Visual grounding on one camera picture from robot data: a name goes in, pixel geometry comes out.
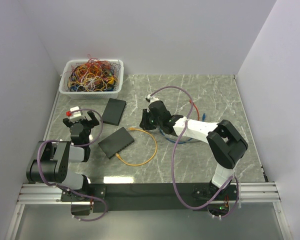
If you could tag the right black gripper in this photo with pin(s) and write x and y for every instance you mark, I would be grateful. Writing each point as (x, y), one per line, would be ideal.
(144, 123)

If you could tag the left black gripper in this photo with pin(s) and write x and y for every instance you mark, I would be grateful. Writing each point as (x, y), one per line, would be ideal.
(92, 123)

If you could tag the black TP-Link switch box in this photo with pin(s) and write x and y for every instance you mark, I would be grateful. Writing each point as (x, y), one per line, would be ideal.
(116, 142)

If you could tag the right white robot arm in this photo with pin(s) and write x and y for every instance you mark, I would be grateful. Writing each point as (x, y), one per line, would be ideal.
(226, 143)

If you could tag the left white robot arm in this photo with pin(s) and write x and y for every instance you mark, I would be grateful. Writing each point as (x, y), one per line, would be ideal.
(51, 158)

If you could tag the white plastic basket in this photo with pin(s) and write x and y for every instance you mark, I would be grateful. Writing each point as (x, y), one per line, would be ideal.
(92, 78)

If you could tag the black base crossbar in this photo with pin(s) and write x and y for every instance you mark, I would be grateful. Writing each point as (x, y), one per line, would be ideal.
(151, 196)

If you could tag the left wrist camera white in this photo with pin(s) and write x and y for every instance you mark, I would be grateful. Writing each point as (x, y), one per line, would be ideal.
(75, 114)

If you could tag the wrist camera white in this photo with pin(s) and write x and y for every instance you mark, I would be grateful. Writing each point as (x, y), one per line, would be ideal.
(151, 98)
(75, 114)

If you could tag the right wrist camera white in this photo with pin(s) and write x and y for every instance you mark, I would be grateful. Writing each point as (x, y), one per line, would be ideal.
(151, 98)

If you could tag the black Mercusys switch box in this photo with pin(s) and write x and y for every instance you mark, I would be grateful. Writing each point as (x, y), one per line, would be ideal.
(113, 111)

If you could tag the aluminium rail frame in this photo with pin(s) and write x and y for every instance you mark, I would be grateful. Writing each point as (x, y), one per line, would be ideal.
(258, 216)

